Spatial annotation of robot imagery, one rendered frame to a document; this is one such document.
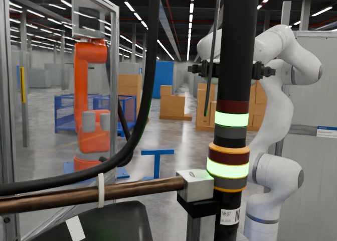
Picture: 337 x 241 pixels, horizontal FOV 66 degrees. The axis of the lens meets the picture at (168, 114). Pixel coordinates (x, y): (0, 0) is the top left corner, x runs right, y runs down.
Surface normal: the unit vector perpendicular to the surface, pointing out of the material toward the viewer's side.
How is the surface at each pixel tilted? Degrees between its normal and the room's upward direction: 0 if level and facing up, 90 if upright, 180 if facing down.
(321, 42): 90
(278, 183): 90
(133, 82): 90
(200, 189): 90
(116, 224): 43
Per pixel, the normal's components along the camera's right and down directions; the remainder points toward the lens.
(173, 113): -0.04, 0.15
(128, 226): 0.46, -0.64
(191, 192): 0.38, 0.16
